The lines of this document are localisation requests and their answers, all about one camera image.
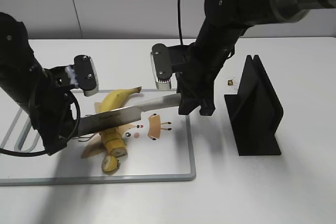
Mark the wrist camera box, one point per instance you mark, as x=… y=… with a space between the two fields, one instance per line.
x=82 y=75
x=161 y=66

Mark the white handled kitchen knife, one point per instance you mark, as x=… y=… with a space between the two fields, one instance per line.
x=122 y=116

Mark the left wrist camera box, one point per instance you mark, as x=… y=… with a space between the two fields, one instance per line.
x=82 y=75

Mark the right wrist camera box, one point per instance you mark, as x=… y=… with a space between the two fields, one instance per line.
x=161 y=66

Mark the cut banana end piece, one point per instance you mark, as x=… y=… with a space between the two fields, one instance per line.
x=110 y=164

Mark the yellow banana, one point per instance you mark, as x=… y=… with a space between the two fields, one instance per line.
x=112 y=138

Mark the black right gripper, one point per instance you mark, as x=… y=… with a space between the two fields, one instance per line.
x=196 y=69

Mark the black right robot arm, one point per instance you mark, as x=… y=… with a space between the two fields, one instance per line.
x=225 y=22

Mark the black knife stand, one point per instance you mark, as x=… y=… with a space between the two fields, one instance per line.
x=255 y=112

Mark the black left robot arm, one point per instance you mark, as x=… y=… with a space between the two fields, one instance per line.
x=19 y=69

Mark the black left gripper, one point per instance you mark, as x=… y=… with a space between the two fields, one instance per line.
x=53 y=109

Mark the white deer cutting board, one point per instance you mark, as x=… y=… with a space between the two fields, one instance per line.
x=159 y=149

